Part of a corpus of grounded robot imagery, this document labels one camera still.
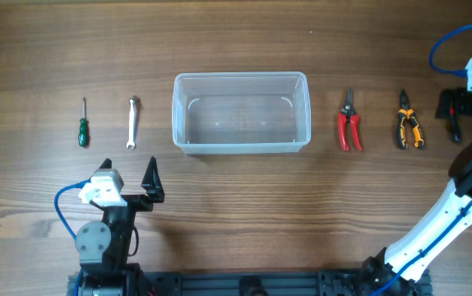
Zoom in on red black awl screwdriver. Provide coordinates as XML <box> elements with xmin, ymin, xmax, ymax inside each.
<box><xmin>449</xmin><ymin>102</ymin><xmax>461</xmax><ymax>143</ymax></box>

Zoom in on orange black needle-nose pliers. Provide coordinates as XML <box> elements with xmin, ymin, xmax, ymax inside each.
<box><xmin>396</xmin><ymin>90</ymin><xmax>425</xmax><ymax>150</ymax></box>

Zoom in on red handled cutters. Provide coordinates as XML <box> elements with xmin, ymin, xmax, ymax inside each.
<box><xmin>337</xmin><ymin>88</ymin><xmax>363</xmax><ymax>151</ymax></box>

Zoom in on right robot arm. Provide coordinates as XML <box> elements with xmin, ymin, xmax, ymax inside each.
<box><xmin>355</xmin><ymin>58</ymin><xmax>472</xmax><ymax>295</ymax></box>

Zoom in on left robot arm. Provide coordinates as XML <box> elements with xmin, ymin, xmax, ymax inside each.
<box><xmin>67</xmin><ymin>157</ymin><xmax>164</xmax><ymax>296</ymax></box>

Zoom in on clear plastic container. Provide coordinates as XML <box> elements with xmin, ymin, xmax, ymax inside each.
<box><xmin>172</xmin><ymin>72</ymin><xmax>312</xmax><ymax>155</ymax></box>

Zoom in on silver combination wrench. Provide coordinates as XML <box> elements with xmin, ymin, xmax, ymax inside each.
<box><xmin>126</xmin><ymin>96</ymin><xmax>138</xmax><ymax>150</ymax></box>

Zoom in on left blue cable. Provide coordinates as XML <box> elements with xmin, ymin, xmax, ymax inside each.
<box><xmin>53</xmin><ymin>179</ymin><xmax>93</xmax><ymax>296</ymax></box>

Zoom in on blue cable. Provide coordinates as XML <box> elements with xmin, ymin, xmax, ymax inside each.
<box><xmin>369</xmin><ymin>22</ymin><xmax>472</xmax><ymax>296</ymax></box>
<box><xmin>53</xmin><ymin>179</ymin><xmax>93</xmax><ymax>296</ymax></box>

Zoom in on green handled screwdriver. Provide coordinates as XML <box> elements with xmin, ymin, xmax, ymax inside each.
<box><xmin>78</xmin><ymin>97</ymin><xmax>90</xmax><ymax>147</ymax></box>

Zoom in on right blue cable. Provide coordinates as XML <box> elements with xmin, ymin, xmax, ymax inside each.
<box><xmin>369</xmin><ymin>22</ymin><xmax>472</xmax><ymax>296</ymax></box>

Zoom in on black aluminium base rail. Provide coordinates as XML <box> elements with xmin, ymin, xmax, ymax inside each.
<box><xmin>67</xmin><ymin>269</ymin><xmax>433</xmax><ymax>296</ymax></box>

